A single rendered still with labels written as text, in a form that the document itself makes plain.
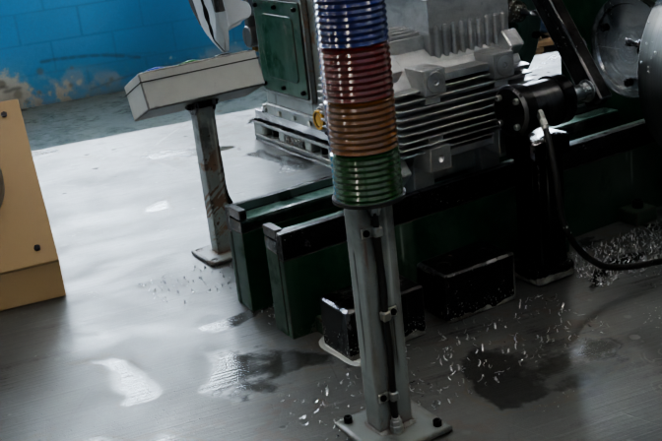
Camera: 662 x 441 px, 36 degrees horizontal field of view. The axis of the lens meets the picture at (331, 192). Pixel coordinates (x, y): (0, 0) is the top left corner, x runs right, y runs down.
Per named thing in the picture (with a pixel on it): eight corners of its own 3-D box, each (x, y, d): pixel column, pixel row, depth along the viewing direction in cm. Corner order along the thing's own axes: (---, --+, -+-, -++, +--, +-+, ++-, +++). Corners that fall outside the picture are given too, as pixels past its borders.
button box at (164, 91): (247, 95, 143) (236, 60, 143) (266, 84, 137) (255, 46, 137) (133, 122, 135) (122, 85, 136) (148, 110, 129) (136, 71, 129)
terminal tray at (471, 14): (458, 34, 133) (454, -21, 131) (511, 42, 124) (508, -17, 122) (382, 52, 127) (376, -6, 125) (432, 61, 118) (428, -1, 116)
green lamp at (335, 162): (378, 181, 91) (373, 133, 90) (418, 196, 86) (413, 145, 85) (321, 198, 89) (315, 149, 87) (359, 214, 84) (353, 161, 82)
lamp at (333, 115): (373, 133, 90) (368, 84, 89) (413, 145, 85) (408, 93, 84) (315, 149, 87) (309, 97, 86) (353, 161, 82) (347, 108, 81)
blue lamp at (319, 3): (364, 32, 87) (359, -21, 86) (404, 38, 82) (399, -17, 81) (303, 45, 84) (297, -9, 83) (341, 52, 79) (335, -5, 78)
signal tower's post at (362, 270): (403, 398, 100) (361, -32, 87) (453, 431, 93) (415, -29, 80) (334, 426, 96) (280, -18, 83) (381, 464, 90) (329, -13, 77)
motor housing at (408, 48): (447, 142, 141) (437, 5, 135) (541, 168, 125) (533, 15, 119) (324, 176, 132) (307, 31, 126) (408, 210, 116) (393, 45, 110)
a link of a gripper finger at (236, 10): (264, 38, 138) (245, -26, 139) (226, 46, 136) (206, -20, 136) (256, 45, 141) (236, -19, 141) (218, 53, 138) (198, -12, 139)
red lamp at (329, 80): (368, 84, 89) (364, 32, 87) (408, 93, 84) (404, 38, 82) (309, 97, 86) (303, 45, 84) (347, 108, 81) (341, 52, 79)
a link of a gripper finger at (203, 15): (256, 45, 141) (236, -19, 141) (218, 53, 138) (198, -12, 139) (247, 51, 144) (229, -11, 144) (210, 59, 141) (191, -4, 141)
